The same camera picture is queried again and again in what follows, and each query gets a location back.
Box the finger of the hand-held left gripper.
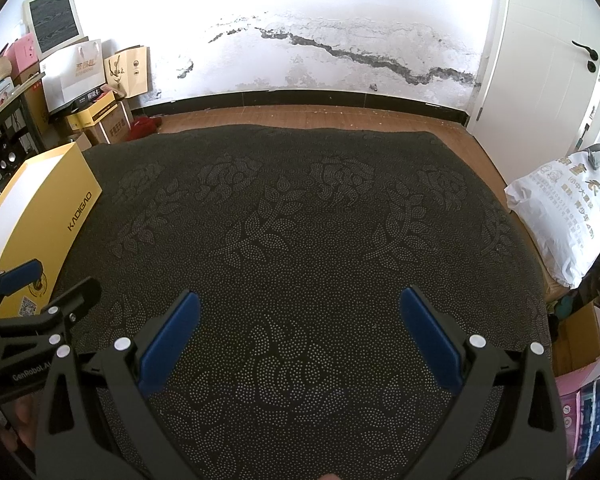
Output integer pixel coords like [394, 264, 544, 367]
[30, 276, 103, 346]
[0, 259, 44, 319]

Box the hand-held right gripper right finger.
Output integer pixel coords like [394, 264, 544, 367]
[399, 286, 567, 480]

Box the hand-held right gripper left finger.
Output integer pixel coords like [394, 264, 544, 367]
[34, 290, 202, 480]

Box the yellow cardboard box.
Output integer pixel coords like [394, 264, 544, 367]
[0, 141, 104, 321]

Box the black speaker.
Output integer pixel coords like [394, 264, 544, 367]
[0, 130, 23, 171]

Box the open cardboard box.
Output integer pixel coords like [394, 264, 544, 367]
[550, 300, 600, 376]

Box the pink package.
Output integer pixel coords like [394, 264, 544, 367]
[555, 357, 600, 466]

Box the tall brown cardboard box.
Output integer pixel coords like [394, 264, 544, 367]
[12, 67, 51, 153]

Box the black desk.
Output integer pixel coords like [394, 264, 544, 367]
[0, 72, 46, 161]

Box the yellow and black box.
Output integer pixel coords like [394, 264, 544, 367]
[62, 91, 118, 133]

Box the dark patterned blanket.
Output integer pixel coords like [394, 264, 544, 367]
[45, 125, 556, 480]

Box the white printed plastic bag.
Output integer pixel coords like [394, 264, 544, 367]
[504, 152, 600, 289]

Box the red cloth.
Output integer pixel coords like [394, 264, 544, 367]
[130, 116, 163, 141]

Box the white paper bag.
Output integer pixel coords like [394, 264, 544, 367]
[39, 39, 107, 113]

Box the pink box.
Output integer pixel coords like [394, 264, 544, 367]
[5, 32, 42, 81]

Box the tan paper bag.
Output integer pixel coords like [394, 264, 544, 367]
[103, 45, 151, 99]

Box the white framed monitor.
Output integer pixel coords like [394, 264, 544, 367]
[22, 0, 86, 60]

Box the white door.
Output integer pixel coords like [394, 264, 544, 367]
[467, 0, 600, 161]

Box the black door handle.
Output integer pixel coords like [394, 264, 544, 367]
[571, 40, 600, 73]

